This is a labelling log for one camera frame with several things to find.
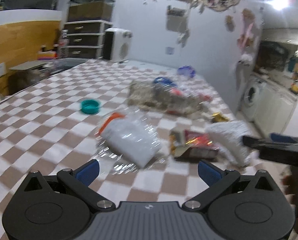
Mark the white fluffy sheep toy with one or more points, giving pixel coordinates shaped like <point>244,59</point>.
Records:
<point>246,59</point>

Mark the white washing machine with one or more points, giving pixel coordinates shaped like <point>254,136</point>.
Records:
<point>251,97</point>

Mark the red snack wrapper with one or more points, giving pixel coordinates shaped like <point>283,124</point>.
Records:
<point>187,144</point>

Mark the white kitchen cabinets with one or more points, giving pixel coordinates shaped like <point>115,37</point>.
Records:
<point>274,109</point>

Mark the black white drawer cabinet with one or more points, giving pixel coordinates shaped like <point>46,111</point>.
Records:
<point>85,38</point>

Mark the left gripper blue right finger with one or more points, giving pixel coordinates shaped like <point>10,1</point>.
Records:
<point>209,173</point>

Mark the clear plastic bag orange top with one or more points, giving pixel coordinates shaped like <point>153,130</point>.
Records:
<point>127,141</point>

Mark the white space heater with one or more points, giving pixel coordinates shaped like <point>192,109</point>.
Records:
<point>117,43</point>

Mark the blue patterned pouch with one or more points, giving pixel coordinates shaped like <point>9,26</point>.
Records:
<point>187,71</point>

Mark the white plastic trash bag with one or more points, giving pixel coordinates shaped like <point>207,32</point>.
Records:
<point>228,136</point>

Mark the small wall shelf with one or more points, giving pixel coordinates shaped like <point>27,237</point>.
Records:
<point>176,19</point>

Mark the brown white checkered blanket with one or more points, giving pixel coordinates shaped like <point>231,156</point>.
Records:
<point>43,128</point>

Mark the teal plastic lid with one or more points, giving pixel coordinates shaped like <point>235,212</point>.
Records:
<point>90,106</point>

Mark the gold candy wrapper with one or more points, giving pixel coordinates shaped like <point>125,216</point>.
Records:
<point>219,117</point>

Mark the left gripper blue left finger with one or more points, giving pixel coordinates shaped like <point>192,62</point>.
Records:
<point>88,172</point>

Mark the glass fish tank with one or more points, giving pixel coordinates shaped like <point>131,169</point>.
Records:
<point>85,10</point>

